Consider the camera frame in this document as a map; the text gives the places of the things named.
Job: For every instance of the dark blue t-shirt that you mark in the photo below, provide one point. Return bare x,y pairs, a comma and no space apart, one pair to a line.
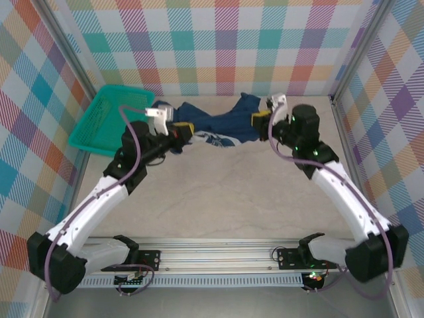
238,126

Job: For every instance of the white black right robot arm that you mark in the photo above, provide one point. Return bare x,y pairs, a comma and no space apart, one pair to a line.
341,195

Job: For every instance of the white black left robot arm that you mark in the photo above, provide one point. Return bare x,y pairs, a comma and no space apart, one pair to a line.
92,205

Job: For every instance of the teal plastic mesh basket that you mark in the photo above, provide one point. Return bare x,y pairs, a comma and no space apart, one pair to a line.
96,132

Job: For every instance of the small board with green terminals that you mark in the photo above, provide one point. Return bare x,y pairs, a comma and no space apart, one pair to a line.
130,280

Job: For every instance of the small board with lit LEDs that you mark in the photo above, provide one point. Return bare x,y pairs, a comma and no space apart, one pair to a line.
313,277

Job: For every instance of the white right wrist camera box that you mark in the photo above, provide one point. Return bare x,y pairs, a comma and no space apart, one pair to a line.
276,99

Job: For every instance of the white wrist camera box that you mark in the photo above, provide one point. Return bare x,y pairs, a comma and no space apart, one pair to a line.
160,121
276,99

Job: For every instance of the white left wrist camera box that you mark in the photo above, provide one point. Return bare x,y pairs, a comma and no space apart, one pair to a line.
160,121

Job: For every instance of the aluminium floor rail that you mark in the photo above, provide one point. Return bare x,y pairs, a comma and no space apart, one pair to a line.
349,149
77,179

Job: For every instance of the aluminium frame post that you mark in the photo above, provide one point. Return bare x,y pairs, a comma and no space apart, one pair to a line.
361,49
72,49
41,306
399,298

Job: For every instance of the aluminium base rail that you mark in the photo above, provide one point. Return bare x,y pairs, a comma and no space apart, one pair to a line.
215,256

